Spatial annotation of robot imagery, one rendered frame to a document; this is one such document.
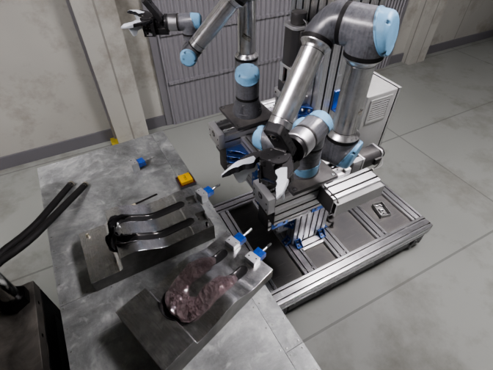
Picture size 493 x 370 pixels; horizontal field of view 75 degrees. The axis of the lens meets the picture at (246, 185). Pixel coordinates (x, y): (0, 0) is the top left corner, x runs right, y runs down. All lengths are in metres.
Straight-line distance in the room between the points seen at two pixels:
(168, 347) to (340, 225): 1.52
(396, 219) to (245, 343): 1.57
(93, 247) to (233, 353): 0.69
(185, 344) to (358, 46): 1.00
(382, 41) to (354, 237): 1.51
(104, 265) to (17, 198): 1.97
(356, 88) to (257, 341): 0.88
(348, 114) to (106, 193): 1.19
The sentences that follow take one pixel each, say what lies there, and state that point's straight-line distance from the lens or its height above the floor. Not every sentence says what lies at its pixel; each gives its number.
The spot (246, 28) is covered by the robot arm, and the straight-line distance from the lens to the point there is 1.65.
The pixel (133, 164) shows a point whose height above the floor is 0.85.
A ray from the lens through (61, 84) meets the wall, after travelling 3.24.
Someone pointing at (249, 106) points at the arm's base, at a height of 1.11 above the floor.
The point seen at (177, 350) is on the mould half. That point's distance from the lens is 1.11.
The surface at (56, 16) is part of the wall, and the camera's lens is 3.06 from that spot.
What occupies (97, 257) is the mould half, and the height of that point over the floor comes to 0.86.
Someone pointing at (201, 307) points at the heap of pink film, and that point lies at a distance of 1.17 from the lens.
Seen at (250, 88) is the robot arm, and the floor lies 1.20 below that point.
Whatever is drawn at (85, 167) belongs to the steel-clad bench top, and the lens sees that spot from 1.94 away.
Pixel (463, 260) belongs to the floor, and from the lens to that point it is 2.75.
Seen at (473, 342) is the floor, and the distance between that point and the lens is 2.44.
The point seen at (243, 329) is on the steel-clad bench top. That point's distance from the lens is 1.23.
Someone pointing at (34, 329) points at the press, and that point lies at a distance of 1.45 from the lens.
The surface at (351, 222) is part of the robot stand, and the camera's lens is 2.34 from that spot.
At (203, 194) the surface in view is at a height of 0.85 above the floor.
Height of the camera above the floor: 1.95
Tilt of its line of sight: 45 degrees down
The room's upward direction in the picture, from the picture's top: straight up
